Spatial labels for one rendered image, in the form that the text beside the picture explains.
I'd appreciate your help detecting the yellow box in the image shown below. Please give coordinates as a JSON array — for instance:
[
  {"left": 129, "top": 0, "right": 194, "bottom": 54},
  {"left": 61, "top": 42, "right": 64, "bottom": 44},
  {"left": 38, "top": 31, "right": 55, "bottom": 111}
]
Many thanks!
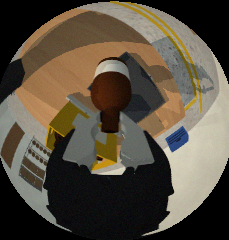
[{"left": 45, "top": 101, "right": 117, "bottom": 171}]

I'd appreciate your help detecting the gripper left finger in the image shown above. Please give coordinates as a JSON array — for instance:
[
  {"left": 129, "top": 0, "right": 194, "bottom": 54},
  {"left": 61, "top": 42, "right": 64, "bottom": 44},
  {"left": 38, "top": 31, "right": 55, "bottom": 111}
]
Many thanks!
[{"left": 43, "top": 111, "right": 102, "bottom": 190}]

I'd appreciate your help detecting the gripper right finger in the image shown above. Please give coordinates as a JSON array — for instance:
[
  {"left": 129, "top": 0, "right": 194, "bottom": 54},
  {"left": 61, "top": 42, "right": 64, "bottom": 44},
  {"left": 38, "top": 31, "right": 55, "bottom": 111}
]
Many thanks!
[{"left": 118, "top": 112, "right": 174, "bottom": 196}]

